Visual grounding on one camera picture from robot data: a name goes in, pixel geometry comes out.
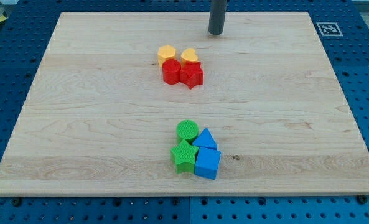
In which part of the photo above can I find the yellow heart block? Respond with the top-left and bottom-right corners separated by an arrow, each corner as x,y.
180,48 -> 199,68

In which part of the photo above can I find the light wooden board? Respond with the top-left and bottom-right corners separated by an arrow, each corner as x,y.
0,12 -> 369,197

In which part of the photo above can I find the green cylinder block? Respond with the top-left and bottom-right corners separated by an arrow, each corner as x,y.
176,119 -> 199,144

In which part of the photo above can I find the blue triangle block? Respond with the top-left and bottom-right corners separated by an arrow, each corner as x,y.
192,128 -> 217,150

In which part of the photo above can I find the red star block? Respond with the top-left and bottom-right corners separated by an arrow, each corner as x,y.
180,62 -> 204,89

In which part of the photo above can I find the green star block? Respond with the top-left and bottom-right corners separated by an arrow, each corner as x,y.
170,139 -> 199,174

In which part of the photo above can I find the red cylinder block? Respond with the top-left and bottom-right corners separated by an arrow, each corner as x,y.
162,59 -> 181,85

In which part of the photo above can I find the blue cube block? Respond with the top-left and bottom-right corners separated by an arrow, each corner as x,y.
195,147 -> 221,180

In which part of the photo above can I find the yellow hexagon block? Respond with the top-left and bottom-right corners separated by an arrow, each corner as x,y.
157,45 -> 177,67

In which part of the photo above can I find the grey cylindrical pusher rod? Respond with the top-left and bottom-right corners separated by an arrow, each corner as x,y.
208,0 -> 227,35

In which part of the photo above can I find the white fiducial marker tag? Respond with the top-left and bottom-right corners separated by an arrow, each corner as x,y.
316,22 -> 343,37

